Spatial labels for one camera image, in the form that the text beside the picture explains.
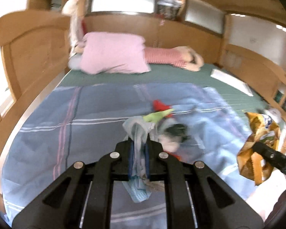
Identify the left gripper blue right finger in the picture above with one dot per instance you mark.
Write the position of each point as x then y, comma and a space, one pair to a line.
147, 162

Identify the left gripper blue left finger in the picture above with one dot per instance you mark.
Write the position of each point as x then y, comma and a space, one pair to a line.
131, 160

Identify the green wrapper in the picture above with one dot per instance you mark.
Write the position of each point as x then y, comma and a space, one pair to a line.
157, 116

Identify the yellow snack bag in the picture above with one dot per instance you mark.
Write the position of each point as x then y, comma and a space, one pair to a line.
263, 141

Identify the blue face mask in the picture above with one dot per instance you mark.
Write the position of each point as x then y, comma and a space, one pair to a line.
139, 187

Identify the red wrapper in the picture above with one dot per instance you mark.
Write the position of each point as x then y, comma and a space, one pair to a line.
159, 106

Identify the blue plaid blanket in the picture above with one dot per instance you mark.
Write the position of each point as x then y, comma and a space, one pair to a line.
84, 123

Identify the green bed mat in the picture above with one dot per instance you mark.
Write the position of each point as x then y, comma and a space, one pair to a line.
238, 100

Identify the striped plush doll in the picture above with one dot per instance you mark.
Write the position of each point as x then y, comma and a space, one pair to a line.
180, 57

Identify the pink pillow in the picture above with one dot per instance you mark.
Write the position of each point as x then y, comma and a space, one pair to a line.
113, 53

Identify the light blue small pillow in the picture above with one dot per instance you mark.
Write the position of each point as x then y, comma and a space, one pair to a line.
74, 62

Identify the stacked papers on shelf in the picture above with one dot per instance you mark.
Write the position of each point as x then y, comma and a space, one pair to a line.
170, 9

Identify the wooden wall cabinet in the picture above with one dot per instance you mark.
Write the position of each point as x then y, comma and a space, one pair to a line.
160, 33

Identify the wooden bunk bed frame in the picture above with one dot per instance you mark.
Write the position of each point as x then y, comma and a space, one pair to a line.
35, 47

